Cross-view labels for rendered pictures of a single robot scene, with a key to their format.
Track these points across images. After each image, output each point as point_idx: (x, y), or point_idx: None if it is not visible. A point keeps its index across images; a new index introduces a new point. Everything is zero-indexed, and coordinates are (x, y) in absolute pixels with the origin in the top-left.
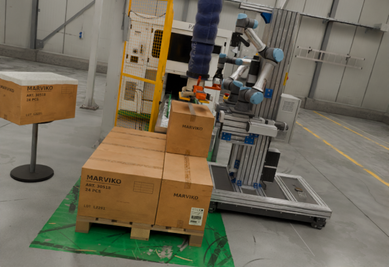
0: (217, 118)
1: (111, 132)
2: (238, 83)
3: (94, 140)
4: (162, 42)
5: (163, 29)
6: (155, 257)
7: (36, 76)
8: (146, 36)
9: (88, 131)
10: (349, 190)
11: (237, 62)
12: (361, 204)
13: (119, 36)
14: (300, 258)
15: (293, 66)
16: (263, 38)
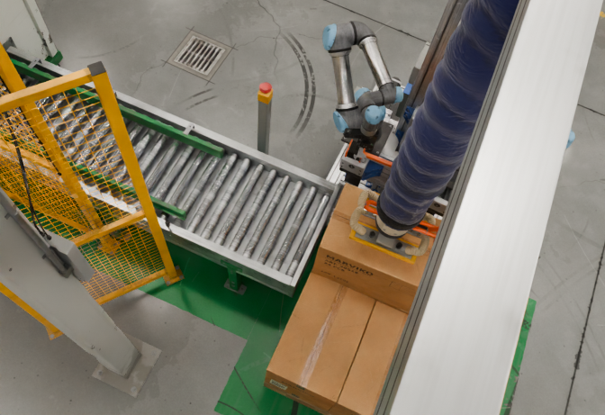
0: (362, 177)
1: (310, 386)
2: (384, 114)
3: (84, 383)
4: (129, 161)
5: (117, 140)
6: (508, 383)
7: None
8: (45, 180)
9: (13, 385)
10: (374, 4)
11: (400, 101)
12: (417, 27)
13: (66, 285)
14: None
15: None
16: (443, 36)
